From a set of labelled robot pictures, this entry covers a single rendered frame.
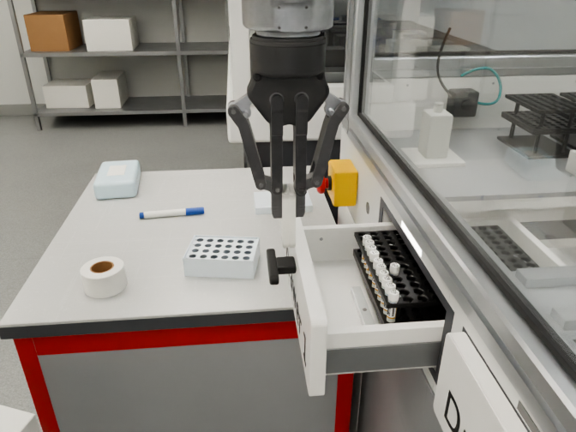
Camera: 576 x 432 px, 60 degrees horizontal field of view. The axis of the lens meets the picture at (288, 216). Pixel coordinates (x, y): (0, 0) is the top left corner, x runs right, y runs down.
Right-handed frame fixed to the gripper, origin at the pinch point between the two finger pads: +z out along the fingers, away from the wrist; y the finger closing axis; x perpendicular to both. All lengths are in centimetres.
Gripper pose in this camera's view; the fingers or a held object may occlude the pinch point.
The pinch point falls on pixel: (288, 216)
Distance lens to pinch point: 58.3
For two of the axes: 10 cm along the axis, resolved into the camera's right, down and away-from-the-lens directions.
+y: 10.0, -0.4, 0.9
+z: 0.0, 8.9, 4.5
